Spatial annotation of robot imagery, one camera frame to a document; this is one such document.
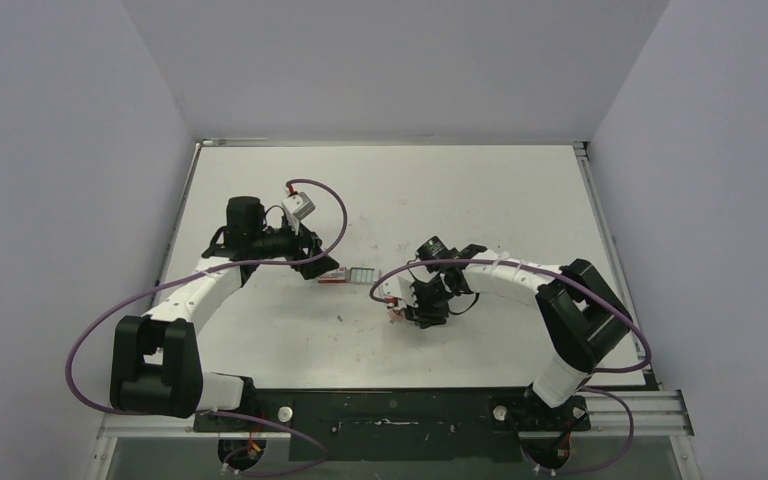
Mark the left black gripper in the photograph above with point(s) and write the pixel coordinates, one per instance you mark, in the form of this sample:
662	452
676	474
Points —
311	240

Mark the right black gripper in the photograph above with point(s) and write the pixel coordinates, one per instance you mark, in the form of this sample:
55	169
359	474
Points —
423	299

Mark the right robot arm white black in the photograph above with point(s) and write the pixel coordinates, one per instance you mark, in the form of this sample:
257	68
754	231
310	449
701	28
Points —
577	306

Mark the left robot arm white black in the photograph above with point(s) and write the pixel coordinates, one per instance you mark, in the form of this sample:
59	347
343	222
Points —
156	364

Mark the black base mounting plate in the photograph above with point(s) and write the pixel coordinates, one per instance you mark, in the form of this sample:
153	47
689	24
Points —
408	424

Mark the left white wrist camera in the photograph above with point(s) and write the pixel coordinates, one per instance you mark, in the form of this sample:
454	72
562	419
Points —
296	207

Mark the aluminium frame rail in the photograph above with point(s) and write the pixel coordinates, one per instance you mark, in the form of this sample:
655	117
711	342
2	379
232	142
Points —
655	413

